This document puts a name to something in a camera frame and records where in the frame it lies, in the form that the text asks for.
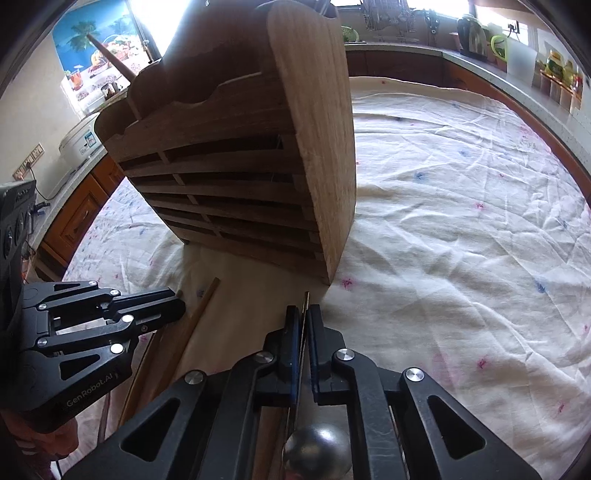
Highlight tropical fruit wall poster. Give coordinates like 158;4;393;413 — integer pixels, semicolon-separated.
53;0;149;116

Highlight translucent white jug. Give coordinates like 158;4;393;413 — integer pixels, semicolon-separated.
505;37;539;85

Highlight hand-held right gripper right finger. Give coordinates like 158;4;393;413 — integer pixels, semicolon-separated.
307;304;543;480

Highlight white rice cooker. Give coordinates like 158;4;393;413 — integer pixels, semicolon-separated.
59;113;110;186

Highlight metal spoon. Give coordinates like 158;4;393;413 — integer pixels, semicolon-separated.
283;291;354;480

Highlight white floral tablecloth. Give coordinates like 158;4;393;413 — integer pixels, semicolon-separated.
62;76;591;480

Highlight row of condiment bottles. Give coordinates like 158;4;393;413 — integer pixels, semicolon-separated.
532;48;585;114

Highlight metal utensil rack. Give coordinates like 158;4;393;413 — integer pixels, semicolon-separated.
362;0;420;44

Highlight black power cable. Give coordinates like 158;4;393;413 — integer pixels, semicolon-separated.
27;162;52;214

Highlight hanging kitchen tools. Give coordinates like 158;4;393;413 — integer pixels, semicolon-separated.
424;8;440;45

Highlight wooden chopstick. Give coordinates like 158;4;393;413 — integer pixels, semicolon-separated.
87;33;140;121

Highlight steel electric kettle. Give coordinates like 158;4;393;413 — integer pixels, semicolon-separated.
456;14;486;59

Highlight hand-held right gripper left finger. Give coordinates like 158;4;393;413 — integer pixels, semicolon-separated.
65;305;303;480

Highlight person's left forearm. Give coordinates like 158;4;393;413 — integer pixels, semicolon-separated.
0;411;80;480

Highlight kitchen window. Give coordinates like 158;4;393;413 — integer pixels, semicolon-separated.
127;0;532;61

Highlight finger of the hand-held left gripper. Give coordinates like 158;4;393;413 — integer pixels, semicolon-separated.
23;299;186;387
22;280;180;344

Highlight wooden utensil holder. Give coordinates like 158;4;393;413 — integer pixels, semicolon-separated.
95;0;358;286

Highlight wall socket strip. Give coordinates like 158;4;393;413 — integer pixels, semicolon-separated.
13;143;45;181

